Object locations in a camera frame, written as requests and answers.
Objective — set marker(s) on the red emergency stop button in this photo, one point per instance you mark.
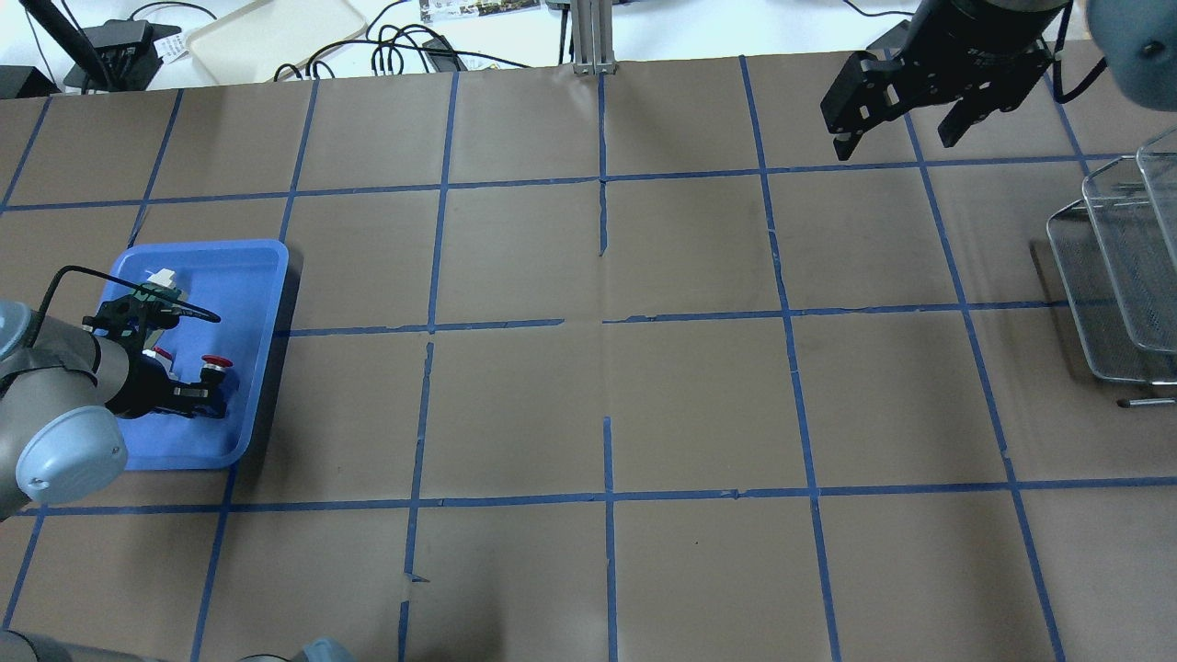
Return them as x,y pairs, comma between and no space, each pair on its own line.
214,371

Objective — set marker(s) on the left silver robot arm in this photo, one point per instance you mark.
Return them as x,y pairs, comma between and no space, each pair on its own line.
66,389

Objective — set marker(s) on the wire mesh shelf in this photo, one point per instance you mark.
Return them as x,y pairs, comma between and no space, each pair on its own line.
1115,250

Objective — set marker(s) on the blue plastic tray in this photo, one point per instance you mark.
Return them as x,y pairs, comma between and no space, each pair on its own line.
242,281

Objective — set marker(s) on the green terminal block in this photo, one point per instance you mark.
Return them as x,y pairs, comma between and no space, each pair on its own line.
164,280

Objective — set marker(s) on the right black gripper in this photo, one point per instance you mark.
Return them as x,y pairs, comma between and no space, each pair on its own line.
982,51

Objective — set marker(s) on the aluminium frame post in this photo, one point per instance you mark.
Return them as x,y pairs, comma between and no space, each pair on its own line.
592,37

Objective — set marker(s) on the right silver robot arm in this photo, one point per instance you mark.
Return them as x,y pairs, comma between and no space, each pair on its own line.
1136,40

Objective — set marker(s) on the black device on desk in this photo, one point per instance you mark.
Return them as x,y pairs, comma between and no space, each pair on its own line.
118,56

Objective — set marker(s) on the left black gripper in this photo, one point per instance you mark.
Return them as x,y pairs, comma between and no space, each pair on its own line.
135,381

